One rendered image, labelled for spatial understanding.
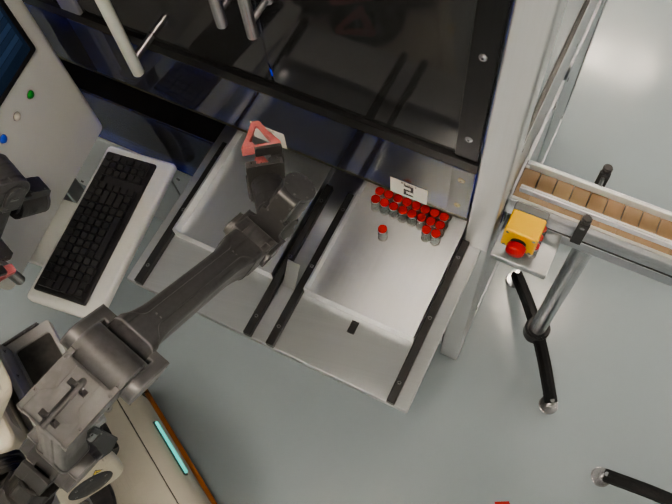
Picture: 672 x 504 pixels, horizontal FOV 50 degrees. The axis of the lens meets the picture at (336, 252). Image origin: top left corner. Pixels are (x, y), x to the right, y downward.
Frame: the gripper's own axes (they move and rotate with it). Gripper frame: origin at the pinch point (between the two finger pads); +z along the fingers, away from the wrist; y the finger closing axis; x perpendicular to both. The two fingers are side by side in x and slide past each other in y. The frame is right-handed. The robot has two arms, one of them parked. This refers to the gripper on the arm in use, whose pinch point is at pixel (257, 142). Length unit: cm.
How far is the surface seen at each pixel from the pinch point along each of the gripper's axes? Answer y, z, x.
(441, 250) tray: 36, -10, 37
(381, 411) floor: 126, -16, 29
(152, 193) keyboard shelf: 47, 28, -25
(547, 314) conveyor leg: 87, -10, 77
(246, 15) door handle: -23.1, 6.9, 1.1
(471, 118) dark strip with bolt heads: -10.4, -10.8, 35.2
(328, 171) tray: 32.6, 14.6, 16.8
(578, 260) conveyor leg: 48, -13, 73
